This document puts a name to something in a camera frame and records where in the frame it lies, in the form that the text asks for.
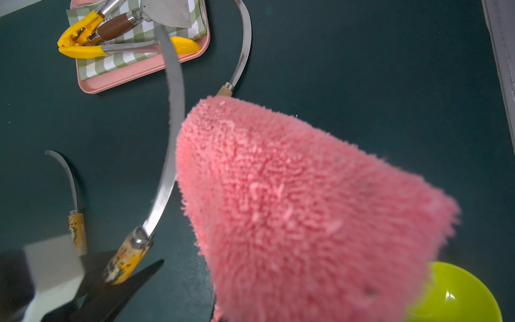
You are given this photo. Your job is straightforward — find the pink checkered tray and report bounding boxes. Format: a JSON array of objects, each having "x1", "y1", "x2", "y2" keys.
[{"x1": 67, "y1": 1, "x2": 211, "y2": 94}]

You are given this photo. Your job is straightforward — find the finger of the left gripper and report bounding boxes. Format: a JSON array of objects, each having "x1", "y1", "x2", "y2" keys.
[{"x1": 69, "y1": 259, "x2": 164, "y2": 322}]

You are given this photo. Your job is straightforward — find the lime green bowl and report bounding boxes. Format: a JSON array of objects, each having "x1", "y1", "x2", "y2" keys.
[{"x1": 405, "y1": 262, "x2": 503, "y2": 321}]

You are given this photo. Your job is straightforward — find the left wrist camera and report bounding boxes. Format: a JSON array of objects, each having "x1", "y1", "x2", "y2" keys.
[{"x1": 22, "y1": 235, "x2": 85, "y2": 321}]

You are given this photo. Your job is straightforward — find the yellow tipped metal tongs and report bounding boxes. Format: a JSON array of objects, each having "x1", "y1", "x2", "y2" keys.
[{"x1": 58, "y1": 1, "x2": 193, "y2": 59}]

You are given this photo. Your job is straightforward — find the small metal spatula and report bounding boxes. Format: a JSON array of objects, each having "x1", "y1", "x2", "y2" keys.
[{"x1": 87, "y1": 0, "x2": 193, "y2": 45}]

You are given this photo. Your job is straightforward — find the pink rag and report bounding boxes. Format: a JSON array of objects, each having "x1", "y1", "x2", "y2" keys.
[{"x1": 176, "y1": 97, "x2": 460, "y2": 321}]

